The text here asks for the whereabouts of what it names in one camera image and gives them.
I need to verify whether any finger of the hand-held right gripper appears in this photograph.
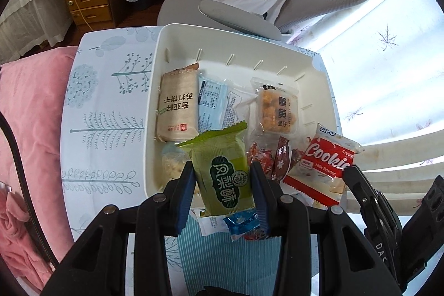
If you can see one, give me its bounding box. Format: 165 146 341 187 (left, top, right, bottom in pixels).
343 164 405 286

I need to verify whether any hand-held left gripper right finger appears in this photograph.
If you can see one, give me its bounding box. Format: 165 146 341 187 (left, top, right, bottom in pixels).
250 161 405 296

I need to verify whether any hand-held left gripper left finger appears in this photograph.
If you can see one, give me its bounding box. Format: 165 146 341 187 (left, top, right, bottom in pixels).
42 161 196 296

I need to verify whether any clear round biscuit packet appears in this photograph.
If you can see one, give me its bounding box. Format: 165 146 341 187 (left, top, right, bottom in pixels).
161 143 195 196

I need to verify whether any green pastry packet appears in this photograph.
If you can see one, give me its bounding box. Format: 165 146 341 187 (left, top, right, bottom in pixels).
175 121 259 218

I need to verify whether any blue candy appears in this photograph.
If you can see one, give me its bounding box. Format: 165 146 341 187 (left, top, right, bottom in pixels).
223 211 261 242

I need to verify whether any red cookie packet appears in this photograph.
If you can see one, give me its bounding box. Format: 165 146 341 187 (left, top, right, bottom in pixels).
282 123 365 206

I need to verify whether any beige cracker packet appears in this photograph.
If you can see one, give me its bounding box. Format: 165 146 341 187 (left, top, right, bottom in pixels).
156 63 200 143

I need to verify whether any white plastic bin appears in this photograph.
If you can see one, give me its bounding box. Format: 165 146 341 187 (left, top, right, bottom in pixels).
144 23 344 210

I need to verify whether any red wrapped candy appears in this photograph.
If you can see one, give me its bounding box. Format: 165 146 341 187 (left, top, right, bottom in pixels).
243 230 269 242

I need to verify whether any pile of wrapped candies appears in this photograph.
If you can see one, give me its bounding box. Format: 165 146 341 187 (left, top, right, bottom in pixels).
247 135 306 183

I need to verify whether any orange snack ball packet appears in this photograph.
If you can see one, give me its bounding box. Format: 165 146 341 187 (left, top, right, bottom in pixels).
250 77 299 137

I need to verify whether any light blue snack packet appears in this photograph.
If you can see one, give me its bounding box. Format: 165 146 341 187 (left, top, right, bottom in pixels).
197 70 257 137

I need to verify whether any tree print tablecloth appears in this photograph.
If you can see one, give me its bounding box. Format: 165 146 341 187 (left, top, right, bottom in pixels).
60 26 344 296

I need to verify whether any white floral curtain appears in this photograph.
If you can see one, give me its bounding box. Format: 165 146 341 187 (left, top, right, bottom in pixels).
271 0 444 213

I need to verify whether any pink blanket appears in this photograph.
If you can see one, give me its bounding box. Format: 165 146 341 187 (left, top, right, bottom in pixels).
0 46 79 283

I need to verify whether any white plastic bag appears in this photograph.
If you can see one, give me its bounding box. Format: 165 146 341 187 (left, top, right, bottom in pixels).
222 0 294 24

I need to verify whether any white lace furniture cover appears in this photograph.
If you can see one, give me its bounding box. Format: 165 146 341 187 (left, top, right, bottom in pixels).
0 0 75 57

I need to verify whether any thick black cable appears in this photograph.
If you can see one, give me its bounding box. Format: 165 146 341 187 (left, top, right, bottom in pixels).
0 116 58 265

